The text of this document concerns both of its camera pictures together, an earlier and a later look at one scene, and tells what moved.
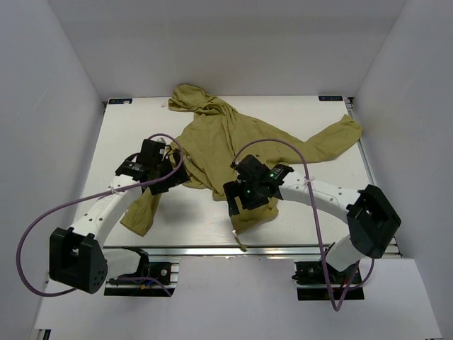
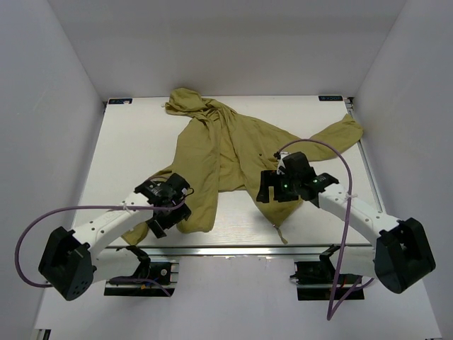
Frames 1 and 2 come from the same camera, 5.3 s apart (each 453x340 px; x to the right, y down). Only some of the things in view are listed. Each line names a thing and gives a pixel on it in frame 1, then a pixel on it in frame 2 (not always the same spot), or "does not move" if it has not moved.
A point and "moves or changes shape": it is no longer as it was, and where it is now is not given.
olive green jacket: [233, 159] moves or changes shape
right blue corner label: [330, 98] does not move
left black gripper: [181, 177] -> [182, 212]
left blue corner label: [120, 101] does not move
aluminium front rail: [282, 251] does not move
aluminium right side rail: [392, 251] does not move
